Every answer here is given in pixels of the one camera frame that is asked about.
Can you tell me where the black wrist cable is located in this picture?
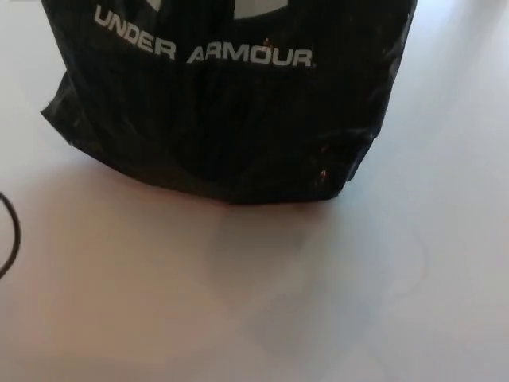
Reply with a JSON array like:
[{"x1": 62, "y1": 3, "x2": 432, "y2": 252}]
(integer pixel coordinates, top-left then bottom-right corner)
[{"x1": 0, "y1": 193, "x2": 22, "y2": 279}]

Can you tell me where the black Under Armour plastic bag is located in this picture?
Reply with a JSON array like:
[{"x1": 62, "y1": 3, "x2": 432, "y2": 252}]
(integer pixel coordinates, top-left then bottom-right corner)
[{"x1": 39, "y1": 0, "x2": 418, "y2": 206}]

